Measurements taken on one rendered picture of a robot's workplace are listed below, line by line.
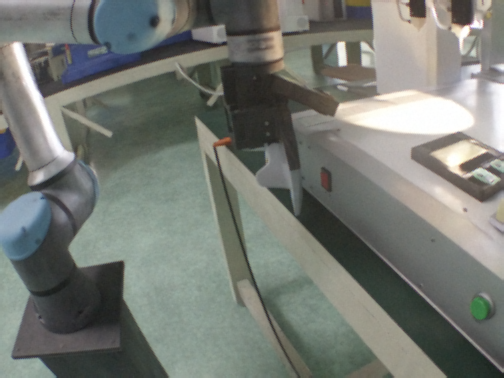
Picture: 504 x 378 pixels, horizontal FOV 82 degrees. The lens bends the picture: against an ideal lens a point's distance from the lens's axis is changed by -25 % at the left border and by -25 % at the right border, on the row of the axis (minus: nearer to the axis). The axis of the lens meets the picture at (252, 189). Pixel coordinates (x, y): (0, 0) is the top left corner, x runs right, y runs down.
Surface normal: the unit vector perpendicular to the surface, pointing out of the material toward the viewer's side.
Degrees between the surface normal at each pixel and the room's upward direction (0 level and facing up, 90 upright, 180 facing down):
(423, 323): 0
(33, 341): 0
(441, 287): 90
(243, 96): 90
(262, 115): 90
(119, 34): 90
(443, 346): 0
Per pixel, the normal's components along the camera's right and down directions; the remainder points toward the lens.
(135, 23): -0.13, 0.51
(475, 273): -0.91, 0.29
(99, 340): -0.12, -0.85
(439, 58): 0.39, 0.43
